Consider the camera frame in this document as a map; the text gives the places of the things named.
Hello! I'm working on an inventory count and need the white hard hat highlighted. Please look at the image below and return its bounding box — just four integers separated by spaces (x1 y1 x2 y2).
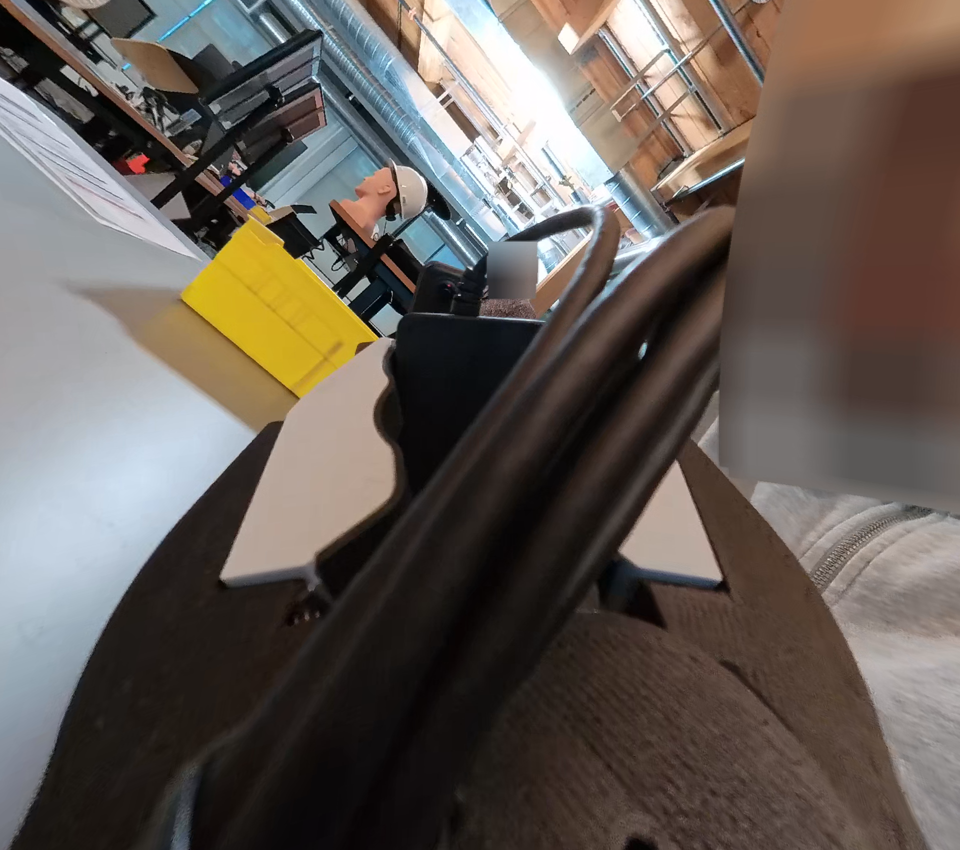
388 163 431 221

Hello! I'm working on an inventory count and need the black usb cable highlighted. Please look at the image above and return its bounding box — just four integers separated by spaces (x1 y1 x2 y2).
172 205 740 850

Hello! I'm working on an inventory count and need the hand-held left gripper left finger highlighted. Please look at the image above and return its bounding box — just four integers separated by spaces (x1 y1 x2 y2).
219 338 411 590

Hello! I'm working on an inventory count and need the black usb hub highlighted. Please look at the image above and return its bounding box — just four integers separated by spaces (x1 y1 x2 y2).
393 312 545 494

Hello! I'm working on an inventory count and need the grey desk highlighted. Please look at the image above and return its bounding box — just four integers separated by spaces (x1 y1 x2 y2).
0 77 301 850

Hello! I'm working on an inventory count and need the silver ventilation duct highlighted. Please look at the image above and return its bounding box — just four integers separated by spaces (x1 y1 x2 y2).
171 0 485 269

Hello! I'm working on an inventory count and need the black hub power cable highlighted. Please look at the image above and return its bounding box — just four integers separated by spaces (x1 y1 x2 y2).
516 205 625 371

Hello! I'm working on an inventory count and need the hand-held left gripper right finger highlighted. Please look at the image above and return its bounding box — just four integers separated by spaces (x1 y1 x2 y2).
617 461 726 590

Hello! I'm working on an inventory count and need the printed paper sheet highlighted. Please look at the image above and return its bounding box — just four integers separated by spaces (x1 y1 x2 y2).
0 81 202 260

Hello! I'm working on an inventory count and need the person's grey hoodie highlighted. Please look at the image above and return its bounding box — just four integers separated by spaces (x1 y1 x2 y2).
696 415 960 850

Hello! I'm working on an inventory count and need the yellow plastic bin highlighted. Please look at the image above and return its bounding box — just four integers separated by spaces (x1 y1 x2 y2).
180 214 381 398

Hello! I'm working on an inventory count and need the wooden workbench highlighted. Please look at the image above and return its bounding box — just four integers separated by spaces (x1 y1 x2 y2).
0 0 252 224

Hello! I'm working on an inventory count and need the mannequin head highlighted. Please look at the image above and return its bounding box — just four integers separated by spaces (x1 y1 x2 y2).
352 167 404 243

